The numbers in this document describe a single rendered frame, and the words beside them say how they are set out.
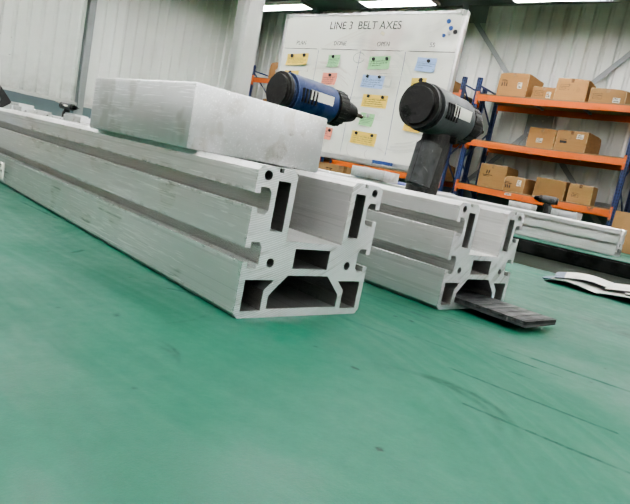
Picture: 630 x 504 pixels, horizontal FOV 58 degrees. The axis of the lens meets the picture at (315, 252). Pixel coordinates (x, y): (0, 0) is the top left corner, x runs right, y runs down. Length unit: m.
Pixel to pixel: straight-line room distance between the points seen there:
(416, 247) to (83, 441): 0.33
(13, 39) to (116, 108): 12.55
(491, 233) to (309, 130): 0.19
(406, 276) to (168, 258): 0.20
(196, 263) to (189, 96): 0.10
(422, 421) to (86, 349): 0.14
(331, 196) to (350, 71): 3.76
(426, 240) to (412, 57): 3.43
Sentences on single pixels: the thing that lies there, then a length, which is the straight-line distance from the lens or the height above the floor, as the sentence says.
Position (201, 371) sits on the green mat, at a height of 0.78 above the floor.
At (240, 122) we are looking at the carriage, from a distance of 0.38.
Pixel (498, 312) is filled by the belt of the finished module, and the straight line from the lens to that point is 0.45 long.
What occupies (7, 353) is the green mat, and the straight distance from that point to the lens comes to 0.24.
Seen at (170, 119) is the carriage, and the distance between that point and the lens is 0.38.
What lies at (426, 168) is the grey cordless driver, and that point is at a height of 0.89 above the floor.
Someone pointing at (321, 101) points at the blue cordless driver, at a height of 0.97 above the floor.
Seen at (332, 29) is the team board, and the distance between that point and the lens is 4.32.
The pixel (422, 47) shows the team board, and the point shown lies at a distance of 3.84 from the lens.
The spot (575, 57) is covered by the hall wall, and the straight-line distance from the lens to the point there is 11.77.
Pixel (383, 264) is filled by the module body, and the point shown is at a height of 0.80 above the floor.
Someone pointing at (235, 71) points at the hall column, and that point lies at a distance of 9.43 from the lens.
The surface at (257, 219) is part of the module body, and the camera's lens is 0.31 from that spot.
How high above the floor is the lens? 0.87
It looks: 8 degrees down
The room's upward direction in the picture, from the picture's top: 11 degrees clockwise
